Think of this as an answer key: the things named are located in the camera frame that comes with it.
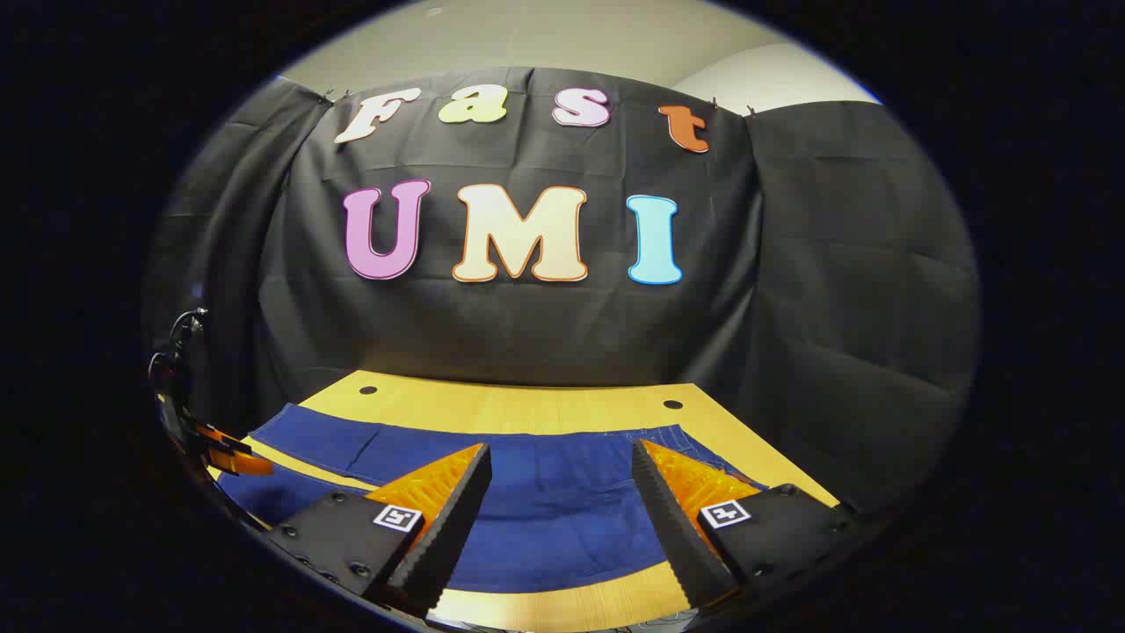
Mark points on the black backdrop cloth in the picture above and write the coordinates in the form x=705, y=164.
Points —
x=527, y=334

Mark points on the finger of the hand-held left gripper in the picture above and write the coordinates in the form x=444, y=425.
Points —
x=242, y=463
x=224, y=437

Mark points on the blue jeans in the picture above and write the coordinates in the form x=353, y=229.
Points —
x=545, y=519

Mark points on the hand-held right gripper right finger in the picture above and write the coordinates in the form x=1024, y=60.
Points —
x=668, y=519

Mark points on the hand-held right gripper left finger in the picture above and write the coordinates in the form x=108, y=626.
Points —
x=457, y=510

